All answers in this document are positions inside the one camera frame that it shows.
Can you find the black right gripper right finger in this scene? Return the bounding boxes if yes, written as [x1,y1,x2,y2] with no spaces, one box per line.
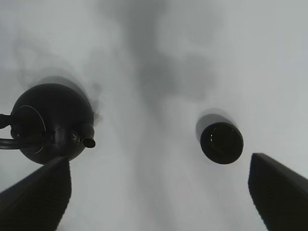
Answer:
[248,153,308,231]

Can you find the black round teapot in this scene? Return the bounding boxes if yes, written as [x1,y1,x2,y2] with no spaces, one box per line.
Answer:
[0,83,96,165]

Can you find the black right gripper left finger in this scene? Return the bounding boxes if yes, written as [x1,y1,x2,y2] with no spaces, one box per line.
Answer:
[0,157,72,231]

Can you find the black teacup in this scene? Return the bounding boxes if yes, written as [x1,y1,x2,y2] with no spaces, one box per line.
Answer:
[200,122,244,165]

